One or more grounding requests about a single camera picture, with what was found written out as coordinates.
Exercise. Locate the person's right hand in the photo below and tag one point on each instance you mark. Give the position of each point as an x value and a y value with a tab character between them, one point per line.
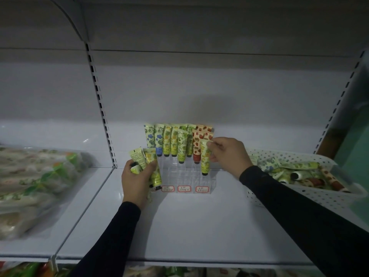
232	155

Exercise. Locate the clear acrylic display rack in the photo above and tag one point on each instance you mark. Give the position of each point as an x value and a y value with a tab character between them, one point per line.
184	176

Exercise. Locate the clear bag of green sweets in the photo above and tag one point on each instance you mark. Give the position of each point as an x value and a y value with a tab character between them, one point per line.
34	181

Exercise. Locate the person's right forearm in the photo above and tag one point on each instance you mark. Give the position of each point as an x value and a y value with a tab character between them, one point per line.
297	216

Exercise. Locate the heap of assorted snack packets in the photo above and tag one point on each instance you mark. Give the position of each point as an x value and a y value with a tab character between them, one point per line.
17	270

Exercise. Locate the white perforated basket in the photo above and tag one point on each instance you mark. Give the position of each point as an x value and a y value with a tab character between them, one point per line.
331	199

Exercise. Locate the row of cream tubes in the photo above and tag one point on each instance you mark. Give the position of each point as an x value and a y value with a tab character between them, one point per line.
150	135

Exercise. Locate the person's left hand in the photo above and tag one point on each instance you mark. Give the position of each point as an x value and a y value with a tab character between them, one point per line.
135	187

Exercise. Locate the white store shelf unit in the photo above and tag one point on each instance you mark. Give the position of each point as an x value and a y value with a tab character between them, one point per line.
201	89

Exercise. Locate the group of white green pouches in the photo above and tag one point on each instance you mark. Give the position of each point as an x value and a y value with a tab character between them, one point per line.
173	271

